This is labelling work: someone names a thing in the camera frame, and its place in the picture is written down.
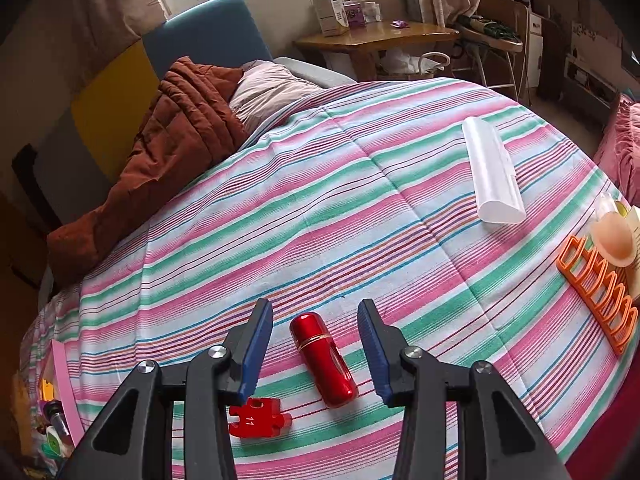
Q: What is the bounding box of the white green small item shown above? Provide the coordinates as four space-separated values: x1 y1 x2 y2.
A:
45 426 68 458

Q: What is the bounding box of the red puzzle piece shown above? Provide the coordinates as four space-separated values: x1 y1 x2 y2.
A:
227 396 293 440

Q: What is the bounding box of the wooden bedside table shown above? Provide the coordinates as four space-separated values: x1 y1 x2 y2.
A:
292 21 461 83

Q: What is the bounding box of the beige round silicone piece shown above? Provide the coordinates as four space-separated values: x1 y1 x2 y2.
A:
587 212 636 267

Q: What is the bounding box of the wooden folding chair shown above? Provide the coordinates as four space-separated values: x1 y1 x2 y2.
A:
455 0 531 106

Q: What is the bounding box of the pink ruffled cloth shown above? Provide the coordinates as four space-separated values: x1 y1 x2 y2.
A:
592 92 640 206

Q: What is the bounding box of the glossy red metal tube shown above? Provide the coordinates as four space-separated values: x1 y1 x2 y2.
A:
290 311 360 408

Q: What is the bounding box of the small purple box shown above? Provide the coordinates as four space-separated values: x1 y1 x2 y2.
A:
342 2 368 28

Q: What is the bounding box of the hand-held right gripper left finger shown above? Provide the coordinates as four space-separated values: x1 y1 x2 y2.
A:
57 299 273 480

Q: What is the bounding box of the white translucent plastic tube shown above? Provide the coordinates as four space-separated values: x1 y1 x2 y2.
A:
461 116 527 225

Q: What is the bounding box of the white carton box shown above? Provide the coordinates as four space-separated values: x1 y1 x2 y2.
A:
311 0 350 37

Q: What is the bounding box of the striped bed sheet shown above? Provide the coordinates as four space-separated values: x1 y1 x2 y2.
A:
22 76 633 480

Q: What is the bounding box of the pink-edged white cardboard box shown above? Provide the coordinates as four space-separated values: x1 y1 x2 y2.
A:
37 337 83 461

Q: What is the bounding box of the grey yellow blue headboard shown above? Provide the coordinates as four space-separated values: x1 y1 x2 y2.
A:
12 0 273 226

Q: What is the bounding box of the white tote bag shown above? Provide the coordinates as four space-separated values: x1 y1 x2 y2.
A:
375 49 451 81

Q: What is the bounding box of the dark shelf unit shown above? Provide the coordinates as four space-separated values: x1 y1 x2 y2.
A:
562 20 626 111

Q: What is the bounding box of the pale pink pillow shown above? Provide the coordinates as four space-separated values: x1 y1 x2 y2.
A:
229 60 321 133

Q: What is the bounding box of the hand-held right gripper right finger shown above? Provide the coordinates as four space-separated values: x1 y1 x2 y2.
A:
357 299 571 480

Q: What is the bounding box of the rust brown quilt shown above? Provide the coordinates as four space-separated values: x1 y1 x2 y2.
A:
47 56 251 288

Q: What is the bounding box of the orange plastic rack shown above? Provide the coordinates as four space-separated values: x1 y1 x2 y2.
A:
556 234 640 357

